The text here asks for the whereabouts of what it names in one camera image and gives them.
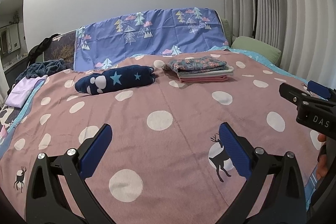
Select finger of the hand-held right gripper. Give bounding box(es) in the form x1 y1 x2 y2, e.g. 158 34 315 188
279 82 314 110
307 80 336 105

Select folded pink and white clothes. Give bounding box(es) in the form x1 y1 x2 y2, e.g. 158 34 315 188
176 65 235 78

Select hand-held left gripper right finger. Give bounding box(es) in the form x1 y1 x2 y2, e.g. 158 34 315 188
214 122 307 224

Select person's right hand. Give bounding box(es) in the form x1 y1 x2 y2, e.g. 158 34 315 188
316 133 328 180

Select folded pink garment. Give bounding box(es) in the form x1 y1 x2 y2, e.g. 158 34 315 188
178 75 229 83

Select green cushion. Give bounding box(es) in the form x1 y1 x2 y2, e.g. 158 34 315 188
220 18 235 43

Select navy star print blanket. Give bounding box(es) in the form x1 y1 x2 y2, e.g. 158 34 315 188
75 65 155 95

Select folded lavender cloth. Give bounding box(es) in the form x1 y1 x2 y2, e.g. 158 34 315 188
5 75 49 108

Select green pillow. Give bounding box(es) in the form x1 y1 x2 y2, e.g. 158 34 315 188
231 35 282 65

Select dark tree print sheet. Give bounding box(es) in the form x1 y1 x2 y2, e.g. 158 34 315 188
43 30 78 71

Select black garment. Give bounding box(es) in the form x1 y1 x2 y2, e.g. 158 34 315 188
28 34 61 63

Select white curtain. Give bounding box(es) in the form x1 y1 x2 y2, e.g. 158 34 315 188
219 0 336 88

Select teal floral garment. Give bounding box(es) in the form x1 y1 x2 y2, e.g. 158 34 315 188
162 55 228 74

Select pink polka dot blanket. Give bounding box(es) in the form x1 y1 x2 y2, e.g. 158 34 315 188
0 49 323 224

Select dark animal print sheet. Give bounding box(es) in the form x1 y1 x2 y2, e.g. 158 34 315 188
0 105 20 135

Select dark blue fleece blanket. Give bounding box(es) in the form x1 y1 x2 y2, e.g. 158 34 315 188
15 59 67 84

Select blue tree print sheet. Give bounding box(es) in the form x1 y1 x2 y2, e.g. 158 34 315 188
74 7 230 71

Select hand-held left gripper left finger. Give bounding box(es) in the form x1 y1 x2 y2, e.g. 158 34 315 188
25 123 113 224

